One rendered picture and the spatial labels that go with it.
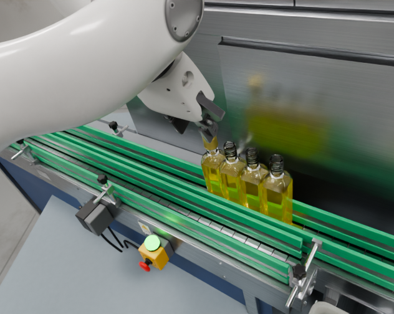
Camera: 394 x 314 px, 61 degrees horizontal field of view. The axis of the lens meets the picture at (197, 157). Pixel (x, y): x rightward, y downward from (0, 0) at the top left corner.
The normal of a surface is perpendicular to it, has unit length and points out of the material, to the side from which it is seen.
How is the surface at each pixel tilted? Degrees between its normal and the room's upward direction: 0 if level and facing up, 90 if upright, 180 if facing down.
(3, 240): 0
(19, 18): 90
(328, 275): 90
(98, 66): 91
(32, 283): 0
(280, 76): 90
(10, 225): 0
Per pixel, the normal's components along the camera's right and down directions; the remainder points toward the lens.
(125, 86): 0.61, 0.68
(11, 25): -0.15, 0.70
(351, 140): -0.55, 0.65
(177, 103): -0.32, 0.89
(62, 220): -0.19, -0.71
